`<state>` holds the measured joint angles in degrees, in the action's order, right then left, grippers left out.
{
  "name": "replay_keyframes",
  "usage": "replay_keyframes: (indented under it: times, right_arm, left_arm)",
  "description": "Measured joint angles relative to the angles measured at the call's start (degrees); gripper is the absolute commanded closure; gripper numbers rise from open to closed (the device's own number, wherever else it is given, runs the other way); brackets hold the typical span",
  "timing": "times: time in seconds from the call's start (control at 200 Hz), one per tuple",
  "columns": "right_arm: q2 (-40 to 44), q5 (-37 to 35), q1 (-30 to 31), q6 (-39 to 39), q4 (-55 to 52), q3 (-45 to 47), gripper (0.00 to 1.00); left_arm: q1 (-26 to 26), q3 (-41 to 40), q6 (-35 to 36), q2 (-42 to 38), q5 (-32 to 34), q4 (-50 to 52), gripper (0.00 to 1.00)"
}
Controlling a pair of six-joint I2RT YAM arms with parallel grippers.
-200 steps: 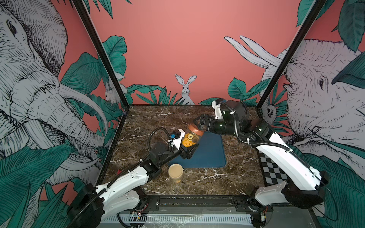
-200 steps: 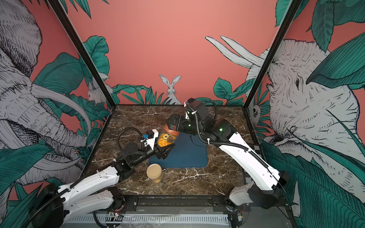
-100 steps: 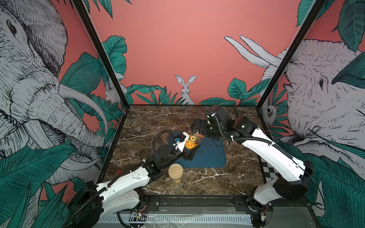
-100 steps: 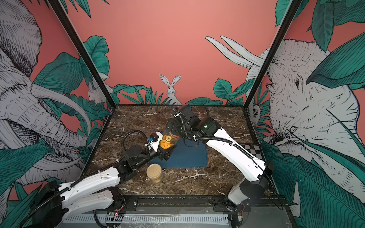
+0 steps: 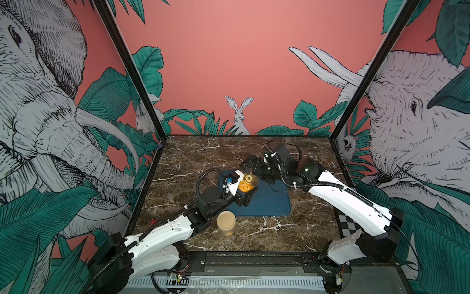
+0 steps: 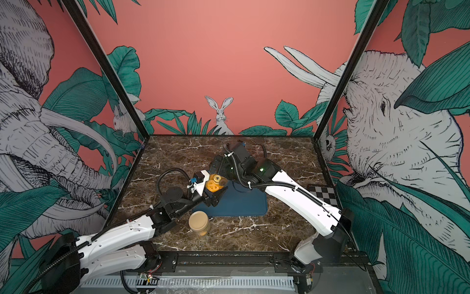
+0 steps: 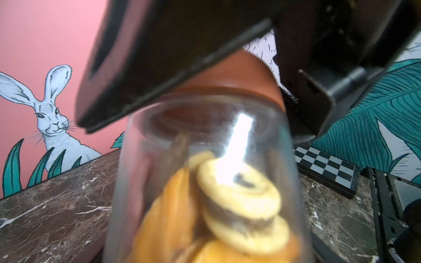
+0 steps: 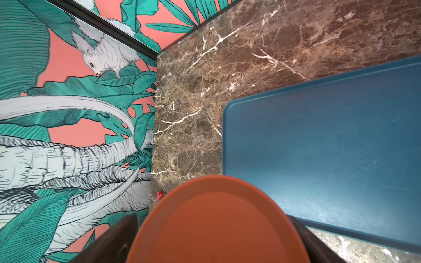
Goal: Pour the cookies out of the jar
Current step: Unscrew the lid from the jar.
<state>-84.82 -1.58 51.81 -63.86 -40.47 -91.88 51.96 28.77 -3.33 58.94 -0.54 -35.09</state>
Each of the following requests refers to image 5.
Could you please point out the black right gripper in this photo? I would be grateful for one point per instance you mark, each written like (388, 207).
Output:
(257, 166)

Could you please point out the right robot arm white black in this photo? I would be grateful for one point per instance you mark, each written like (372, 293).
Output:
(380, 228)

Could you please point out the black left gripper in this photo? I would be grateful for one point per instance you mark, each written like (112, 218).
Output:
(246, 198)

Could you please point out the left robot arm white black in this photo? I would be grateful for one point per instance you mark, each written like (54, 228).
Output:
(124, 258)

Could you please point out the black white checkerboard plate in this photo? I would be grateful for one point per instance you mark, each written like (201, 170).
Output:
(347, 226)

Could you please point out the jar with beige lid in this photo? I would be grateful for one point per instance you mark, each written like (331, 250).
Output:
(226, 223)

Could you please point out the white slotted cable duct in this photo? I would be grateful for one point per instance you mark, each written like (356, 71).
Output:
(241, 282)

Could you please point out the clear jar of cookies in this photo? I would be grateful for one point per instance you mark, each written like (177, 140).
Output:
(249, 182)

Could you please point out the black front mounting rail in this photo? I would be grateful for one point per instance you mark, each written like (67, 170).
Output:
(257, 261)

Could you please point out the teal rectangular tray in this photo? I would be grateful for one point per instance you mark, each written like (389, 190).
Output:
(268, 200)

